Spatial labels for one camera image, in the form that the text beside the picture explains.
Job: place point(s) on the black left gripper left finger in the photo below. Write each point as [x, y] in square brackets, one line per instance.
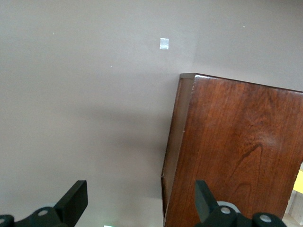
[64, 212]

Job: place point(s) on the dark brown wooden cabinet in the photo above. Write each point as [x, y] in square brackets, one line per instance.
[236, 142]

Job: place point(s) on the yellow cube block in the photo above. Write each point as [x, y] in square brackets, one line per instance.
[298, 180]

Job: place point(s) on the small tape patch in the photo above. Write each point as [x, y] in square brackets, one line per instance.
[164, 43]

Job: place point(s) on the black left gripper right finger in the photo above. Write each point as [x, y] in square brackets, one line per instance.
[213, 215]

